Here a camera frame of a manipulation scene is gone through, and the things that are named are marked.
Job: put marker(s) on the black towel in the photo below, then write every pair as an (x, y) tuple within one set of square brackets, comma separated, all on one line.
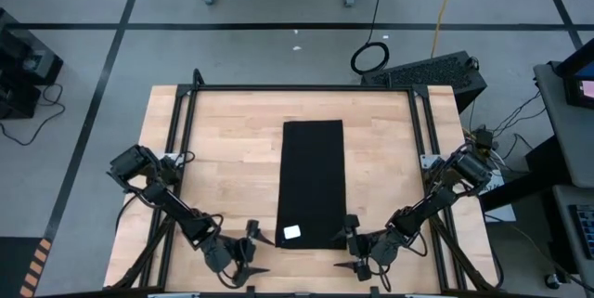
[(311, 172)]

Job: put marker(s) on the grey side table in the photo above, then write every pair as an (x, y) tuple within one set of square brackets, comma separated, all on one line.
[(571, 140)]

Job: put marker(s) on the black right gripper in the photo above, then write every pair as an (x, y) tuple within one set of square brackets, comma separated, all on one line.
[(383, 249)]

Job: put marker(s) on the black orange hazard mat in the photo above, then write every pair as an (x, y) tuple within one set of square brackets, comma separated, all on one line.
[(14, 265)]

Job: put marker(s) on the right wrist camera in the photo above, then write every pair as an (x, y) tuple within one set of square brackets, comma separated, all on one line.
[(357, 247)]

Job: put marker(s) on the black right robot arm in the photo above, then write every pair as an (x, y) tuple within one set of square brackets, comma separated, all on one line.
[(427, 210)]

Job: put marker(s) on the black aluminium rig frame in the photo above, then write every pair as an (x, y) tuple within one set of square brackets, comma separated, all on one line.
[(301, 87)]

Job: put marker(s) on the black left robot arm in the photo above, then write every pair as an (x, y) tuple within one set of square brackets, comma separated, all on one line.
[(176, 210)]

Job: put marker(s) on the black perforated computer tower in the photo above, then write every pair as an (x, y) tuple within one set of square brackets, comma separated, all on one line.
[(431, 73)]

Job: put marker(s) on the black caster wheel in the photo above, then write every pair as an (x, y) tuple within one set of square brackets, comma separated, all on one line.
[(552, 281)]

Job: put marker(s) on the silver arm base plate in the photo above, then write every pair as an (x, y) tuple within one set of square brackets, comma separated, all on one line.
[(169, 155), (429, 161)]

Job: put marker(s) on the low grey table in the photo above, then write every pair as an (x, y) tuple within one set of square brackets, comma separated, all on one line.
[(564, 224)]

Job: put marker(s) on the black keyboard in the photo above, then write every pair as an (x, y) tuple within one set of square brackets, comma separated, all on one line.
[(585, 230)]

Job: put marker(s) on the black equipment box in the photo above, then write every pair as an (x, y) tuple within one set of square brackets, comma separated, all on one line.
[(23, 56)]

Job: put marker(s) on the black table base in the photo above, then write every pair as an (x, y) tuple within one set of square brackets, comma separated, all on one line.
[(538, 182)]

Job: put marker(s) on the black power adapter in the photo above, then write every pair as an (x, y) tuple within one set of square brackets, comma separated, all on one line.
[(484, 139)]

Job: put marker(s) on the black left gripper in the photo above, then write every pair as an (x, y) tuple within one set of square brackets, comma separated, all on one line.
[(223, 254)]

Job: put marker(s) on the black monitor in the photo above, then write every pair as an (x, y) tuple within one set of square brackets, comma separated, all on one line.
[(580, 84)]

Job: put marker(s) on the white paper sheet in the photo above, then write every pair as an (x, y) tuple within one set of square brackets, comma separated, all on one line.
[(506, 212)]

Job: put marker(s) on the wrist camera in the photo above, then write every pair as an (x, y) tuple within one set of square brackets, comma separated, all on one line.
[(357, 247), (247, 249)]

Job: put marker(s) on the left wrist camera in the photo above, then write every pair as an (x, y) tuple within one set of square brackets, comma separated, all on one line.
[(247, 249)]

